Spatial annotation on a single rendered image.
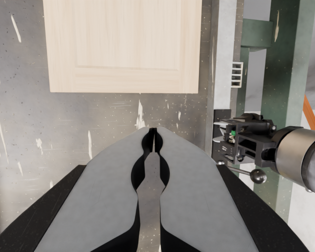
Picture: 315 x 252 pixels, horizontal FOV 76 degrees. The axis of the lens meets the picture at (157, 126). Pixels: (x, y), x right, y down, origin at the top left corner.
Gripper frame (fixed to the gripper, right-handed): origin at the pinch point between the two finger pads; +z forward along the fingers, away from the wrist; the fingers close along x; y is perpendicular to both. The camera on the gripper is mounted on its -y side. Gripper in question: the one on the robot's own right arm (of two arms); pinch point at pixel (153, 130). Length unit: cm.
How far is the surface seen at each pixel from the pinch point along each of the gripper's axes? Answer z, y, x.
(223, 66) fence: 44.7, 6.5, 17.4
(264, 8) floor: 208, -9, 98
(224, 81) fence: 43.5, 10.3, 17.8
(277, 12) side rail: 62, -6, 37
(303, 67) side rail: 50, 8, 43
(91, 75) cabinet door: 37.4, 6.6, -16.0
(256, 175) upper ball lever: 26.7, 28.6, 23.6
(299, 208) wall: 233, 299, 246
